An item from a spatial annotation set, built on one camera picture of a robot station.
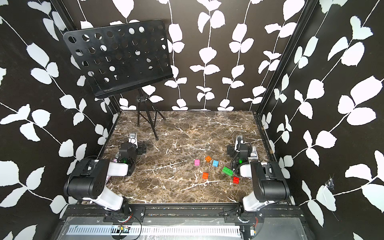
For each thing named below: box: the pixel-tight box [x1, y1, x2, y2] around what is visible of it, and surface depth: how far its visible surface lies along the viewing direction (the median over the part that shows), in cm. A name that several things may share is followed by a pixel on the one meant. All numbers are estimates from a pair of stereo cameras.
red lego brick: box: [232, 176, 240, 185], surface depth 87 cm
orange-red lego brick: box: [202, 172, 209, 180], surface depth 88 cm
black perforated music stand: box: [63, 19, 174, 141], surface depth 63 cm
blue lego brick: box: [212, 160, 219, 168], surface depth 93 cm
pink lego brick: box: [194, 159, 201, 166], surface depth 93 cm
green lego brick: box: [222, 166, 234, 177], surface depth 90 cm
